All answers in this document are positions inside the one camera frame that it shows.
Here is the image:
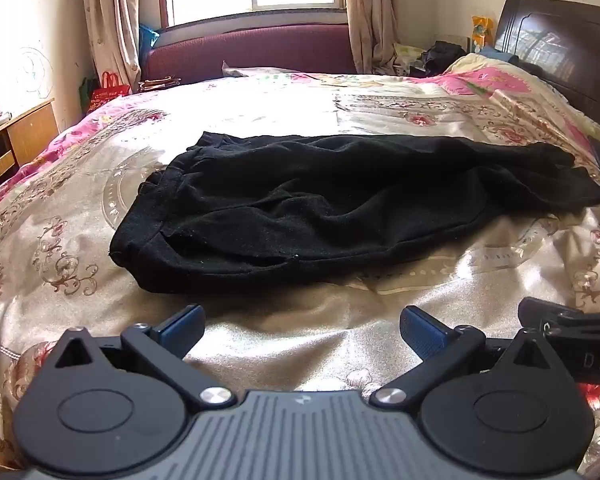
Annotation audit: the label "red paper bag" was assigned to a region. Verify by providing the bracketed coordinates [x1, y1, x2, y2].
[89, 72, 131, 113]

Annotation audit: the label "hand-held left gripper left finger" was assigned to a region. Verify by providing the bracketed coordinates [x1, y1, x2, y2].
[46, 304, 237, 409]

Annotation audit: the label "blue pillow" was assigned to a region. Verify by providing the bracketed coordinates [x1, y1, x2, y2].
[480, 46, 522, 67]

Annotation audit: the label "black pants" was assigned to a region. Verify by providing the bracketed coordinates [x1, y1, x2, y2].
[109, 131, 600, 295]

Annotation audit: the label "wooden cabinet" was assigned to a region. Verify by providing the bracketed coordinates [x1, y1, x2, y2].
[0, 99, 61, 197]

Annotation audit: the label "green bag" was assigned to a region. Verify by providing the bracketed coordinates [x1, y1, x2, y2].
[79, 77, 96, 113]

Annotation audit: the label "maroon upholstered sofa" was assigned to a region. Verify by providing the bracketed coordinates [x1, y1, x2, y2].
[142, 24, 357, 83]

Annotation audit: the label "beige patterned curtain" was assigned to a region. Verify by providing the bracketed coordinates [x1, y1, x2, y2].
[80, 0, 147, 95]
[341, 0, 400, 76]

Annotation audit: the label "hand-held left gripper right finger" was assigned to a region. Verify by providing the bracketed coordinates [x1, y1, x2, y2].
[369, 305, 562, 409]

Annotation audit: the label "light patterned cloth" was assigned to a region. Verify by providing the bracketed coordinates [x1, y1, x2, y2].
[392, 42, 427, 74]

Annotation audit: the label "orange yellow packet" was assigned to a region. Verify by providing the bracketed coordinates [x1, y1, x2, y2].
[471, 15, 494, 54]

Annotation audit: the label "dark wooden headboard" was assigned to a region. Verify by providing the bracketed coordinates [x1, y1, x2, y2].
[494, 0, 600, 136]

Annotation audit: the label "dark clothing pile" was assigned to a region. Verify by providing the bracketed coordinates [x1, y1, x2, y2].
[422, 40, 468, 78]

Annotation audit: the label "gold brown handbag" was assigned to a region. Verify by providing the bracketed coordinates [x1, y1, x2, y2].
[139, 76, 182, 93]

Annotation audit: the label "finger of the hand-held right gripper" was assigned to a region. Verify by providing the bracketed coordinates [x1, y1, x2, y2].
[518, 296, 600, 335]

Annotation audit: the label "floral satin bedspread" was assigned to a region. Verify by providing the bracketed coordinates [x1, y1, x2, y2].
[0, 52, 600, 471]

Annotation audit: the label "blue plastic bag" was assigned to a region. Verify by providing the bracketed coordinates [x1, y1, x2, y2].
[139, 25, 160, 61]

